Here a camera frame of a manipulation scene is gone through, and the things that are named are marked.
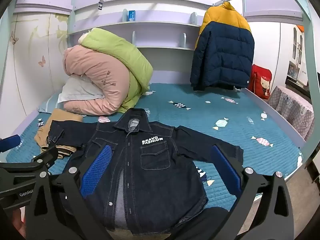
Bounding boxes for white bed side rail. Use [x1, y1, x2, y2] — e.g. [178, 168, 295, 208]
[241, 87, 307, 150]

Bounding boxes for red cartoon cushion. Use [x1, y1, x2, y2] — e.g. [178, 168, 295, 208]
[247, 64, 272, 100]

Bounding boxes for dark denim jacket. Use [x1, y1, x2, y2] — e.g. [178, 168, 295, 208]
[47, 108, 244, 235]

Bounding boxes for yellow and navy puffer jacket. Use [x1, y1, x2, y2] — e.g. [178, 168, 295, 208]
[189, 1, 255, 92]

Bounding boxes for teal candy-print blanket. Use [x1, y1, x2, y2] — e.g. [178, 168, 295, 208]
[5, 82, 304, 210]

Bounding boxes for white pillow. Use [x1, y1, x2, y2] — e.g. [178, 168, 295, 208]
[57, 75, 105, 104]

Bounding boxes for grey printed cloth cover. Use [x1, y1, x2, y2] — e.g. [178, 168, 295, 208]
[267, 85, 314, 140]

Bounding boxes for white wall shelf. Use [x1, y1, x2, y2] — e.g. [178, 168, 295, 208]
[67, 5, 208, 53]

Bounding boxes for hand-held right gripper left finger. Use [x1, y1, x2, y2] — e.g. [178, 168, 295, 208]
[25, 144, 113, 240]

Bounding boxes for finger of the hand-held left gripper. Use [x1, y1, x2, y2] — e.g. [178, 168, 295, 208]
[31, 145, 62, 170]
[0, 134, 22, 153]

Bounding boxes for white cabinet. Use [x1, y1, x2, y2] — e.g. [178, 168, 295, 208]
[285, 25, 310, 85]

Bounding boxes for pale green bed frame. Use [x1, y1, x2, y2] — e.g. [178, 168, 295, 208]
[0, 0, 320, 160]

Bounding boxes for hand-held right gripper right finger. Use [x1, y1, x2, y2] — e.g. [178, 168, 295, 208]
[211, 144, 295, 240]

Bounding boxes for tan pants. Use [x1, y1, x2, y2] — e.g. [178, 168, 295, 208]
[34, 109, 84, 159]

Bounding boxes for pink and green duvet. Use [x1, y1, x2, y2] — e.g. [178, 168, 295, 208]
[62, 27, 154, 117]

